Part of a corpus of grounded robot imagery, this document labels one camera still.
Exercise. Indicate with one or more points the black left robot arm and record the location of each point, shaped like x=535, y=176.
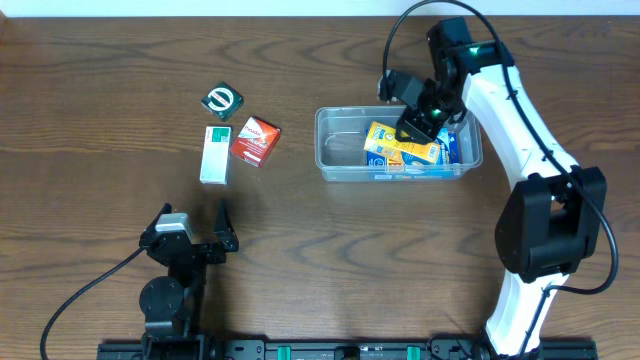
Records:
x=172, y=303

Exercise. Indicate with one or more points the yellow cough syrup box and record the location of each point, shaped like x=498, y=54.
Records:
x=381, y=140

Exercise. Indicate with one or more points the black mounting rail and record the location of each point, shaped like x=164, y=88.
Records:
x=438, y=348

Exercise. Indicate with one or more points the white and green box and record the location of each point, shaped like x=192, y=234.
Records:
x=215, y=155

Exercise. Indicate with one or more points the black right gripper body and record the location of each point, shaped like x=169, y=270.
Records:
x=417, y=126

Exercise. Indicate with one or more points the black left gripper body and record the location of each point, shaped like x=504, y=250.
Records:
x=206, y=256

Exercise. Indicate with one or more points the blue Kool Fever box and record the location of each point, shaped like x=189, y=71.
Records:
x=448, y=142

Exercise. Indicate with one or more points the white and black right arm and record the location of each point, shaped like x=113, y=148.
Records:
x=554, y=213

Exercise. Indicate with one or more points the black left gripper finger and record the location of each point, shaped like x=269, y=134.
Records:
x=224, y=231
x=165, y=209

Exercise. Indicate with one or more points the clear plastic container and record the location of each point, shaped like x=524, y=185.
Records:
x=360, y=144

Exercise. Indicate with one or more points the dark green square box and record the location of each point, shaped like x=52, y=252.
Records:
x=222, y=101

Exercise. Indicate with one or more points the red Panadol box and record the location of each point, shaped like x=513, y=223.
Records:
x=255, y=141

